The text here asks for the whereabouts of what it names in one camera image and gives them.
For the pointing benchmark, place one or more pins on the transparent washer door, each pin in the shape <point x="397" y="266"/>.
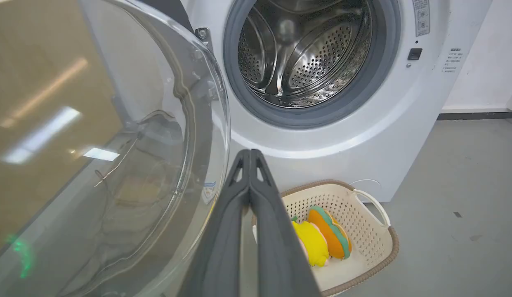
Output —
<point x="115" y="165"/>

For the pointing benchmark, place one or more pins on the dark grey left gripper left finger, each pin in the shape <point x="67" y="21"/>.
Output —
<point x="222" y="243"/>

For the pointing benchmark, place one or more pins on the white front-load washing machine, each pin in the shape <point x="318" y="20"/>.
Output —
<point x="388" y="136"/>

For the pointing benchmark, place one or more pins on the white instruction label sticker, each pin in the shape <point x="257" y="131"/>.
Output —
<point x="421" y="16"/>

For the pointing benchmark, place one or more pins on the yellow plush toy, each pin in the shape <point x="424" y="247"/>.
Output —
<point x="312" y="242"/>

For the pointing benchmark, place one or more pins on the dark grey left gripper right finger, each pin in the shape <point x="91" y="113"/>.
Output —
<point x="276" y="247"/>

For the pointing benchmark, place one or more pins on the cream perforated laundry basket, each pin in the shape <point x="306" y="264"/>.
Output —
<point x="363" y="231"/>

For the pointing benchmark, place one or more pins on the black door latch socket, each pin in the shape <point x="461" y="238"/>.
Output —
<point x="414" y="53"/>

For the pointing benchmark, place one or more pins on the stainless steel washer drum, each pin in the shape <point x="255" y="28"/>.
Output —
<point x="305" y="49"/>

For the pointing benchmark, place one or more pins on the orange and green plush toy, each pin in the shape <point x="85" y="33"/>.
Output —
<point x="332" y="233"/>

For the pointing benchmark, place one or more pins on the metal door hinge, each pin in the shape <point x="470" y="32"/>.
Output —
<point x="203" y="36"/>

